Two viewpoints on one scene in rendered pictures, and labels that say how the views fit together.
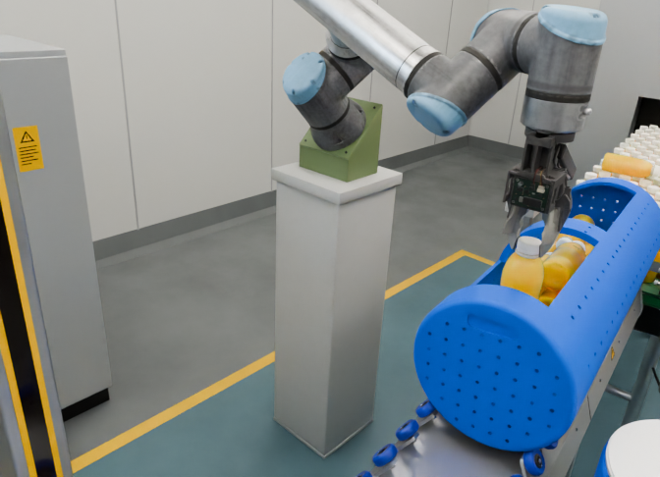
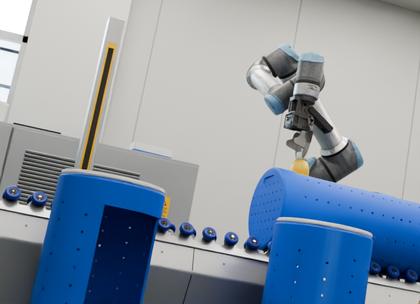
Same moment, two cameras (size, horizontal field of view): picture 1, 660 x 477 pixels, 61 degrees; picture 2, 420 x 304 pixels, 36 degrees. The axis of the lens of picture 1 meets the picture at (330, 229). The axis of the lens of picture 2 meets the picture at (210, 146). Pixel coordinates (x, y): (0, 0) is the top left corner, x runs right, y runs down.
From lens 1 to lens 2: 1.99 m
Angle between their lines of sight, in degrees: 50
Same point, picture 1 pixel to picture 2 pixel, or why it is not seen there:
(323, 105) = not seen: hidden behind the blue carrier
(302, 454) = not seen: outside the picture
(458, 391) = (257, 223)
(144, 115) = not seen: hidden behind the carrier
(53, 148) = (174, 213)
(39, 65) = (183, 167)
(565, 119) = (300, 88)
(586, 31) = (307, 57)
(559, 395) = (280, 198)
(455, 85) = (277, 89)
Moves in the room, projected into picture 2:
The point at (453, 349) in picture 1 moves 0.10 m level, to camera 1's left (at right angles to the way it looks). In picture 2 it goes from (258, 201) to (234, 198)
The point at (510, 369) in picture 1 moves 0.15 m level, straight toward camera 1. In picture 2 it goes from (270, 197) to (234, 187)
